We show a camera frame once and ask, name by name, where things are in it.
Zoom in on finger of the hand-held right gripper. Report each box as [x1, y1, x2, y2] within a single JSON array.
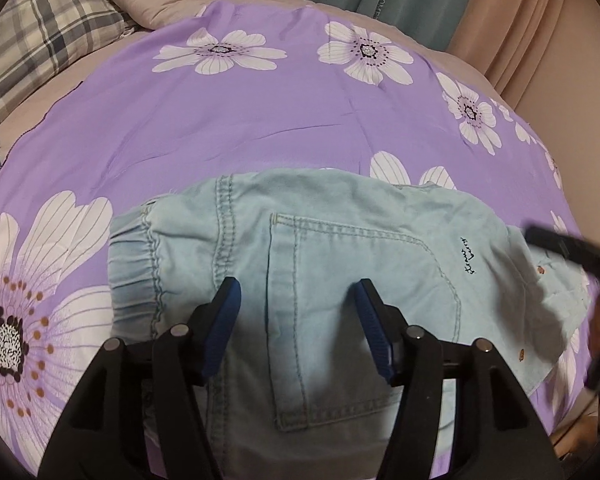
[[524, 227, 600, 273]]

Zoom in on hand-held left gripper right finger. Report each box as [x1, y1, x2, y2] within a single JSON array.
[[349, 279, 566, 480]]

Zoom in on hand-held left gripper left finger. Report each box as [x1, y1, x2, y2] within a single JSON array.
[[39, 276, 243, 480]]

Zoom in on light blue denim pants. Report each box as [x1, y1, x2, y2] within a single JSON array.
[[107, 170, 600, 480]]

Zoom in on purple floral bed sheet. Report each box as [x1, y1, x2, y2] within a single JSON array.
[[0, 1, 600, 480]]

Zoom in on pink curtain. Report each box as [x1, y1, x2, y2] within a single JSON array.
[[215, 0, 600, 171]]

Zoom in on grey plaid pillow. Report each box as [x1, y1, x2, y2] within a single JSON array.
[[0, 0, 141, 128]]

